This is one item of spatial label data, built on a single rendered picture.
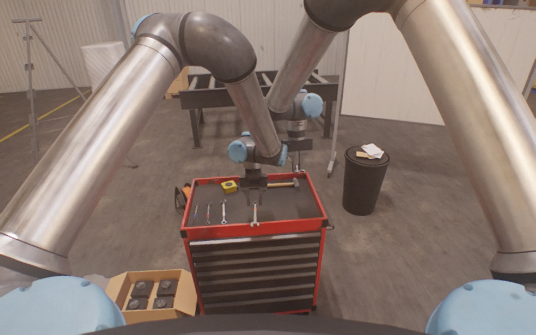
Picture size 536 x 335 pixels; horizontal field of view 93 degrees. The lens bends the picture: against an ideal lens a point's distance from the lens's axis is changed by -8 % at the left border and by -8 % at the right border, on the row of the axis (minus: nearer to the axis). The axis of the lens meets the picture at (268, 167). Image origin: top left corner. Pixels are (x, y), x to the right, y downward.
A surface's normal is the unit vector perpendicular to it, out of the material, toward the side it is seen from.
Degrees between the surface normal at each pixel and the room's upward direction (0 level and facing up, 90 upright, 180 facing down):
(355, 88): 90
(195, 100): 90
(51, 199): 53
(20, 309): 5
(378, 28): 90
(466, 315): 5
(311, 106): 78
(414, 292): 0
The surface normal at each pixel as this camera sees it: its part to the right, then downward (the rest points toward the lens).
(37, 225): 0.57, -0.25
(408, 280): -0.01, -0.87
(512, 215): -0.89, 0.07
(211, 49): 0.15, 0.51
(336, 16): -0.18, 0.90
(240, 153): -0.40, 0.28
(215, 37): 0.32, 0.18
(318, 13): -0.61, 0.67
